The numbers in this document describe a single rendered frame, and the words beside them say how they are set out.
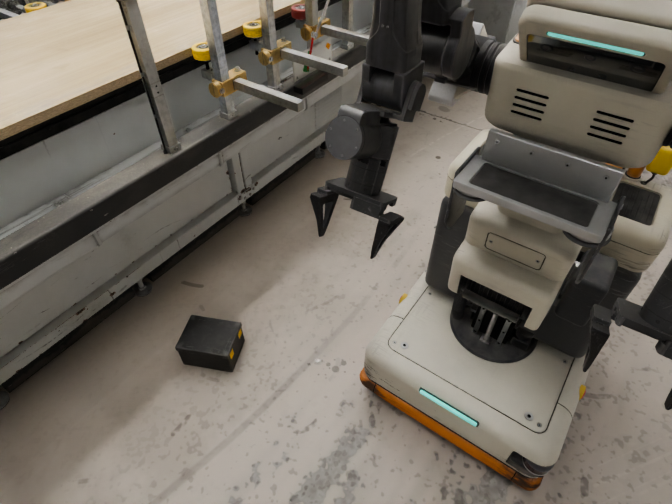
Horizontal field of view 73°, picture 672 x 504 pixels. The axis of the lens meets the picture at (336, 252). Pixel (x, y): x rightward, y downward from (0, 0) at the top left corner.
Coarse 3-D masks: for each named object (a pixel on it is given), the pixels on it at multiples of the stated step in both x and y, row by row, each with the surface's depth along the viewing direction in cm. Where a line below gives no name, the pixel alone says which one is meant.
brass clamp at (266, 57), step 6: (282, 42) 167; (288, 42) 167; (264, 48) 163; (276, 48) 163; (282, 48) 166; (258, 54) 163; (264, 54) 161; (270, 54) 162; (276, 54) 164; (264, 60) 163; (270, 60) 163; (276, 60) 166
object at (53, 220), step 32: (352, 64) 206; (224, 128) 156; (160, 160) 142; (192, 160) 150; (96, 192) 131; (128, 192) 135; (32, 224) 121; (64, 224) 122; (96, 224) 130; (0, 256) 113; (32, 256) 118; (0, 288) 115
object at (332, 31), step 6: (300, 24) 184; (324, 30) 179; (330, 30) 177; (336, 30) 176; (342, 30) 175; (348, 30) 175; (330, 36) 179; (336, 36) 177; (342, 36) 176; (348, 36) 174; (354, 36) 173; (360, 36) 171; (366, 36) 171; (354, 42) 174; (360, 42) 173; (366, 42) 171
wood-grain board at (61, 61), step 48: (96, 0) 188; (144, 0) 188; (192, 0) 188; (240, 0) 188; (288, 0) 188; (0, 48) 153; (48, 48) 153; (96, 48) 153; (0, 96) 129; (48, 96) 129; (96, 96) 134
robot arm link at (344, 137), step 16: (416, 96) 61; (352, 112) 58; (368, 112) 58; (384, 112) 61; (336, 128) 59; (352, 128) 58; (368, 128) 59; (336, 144) 60; (352, 144) 59; (368, 144) 60
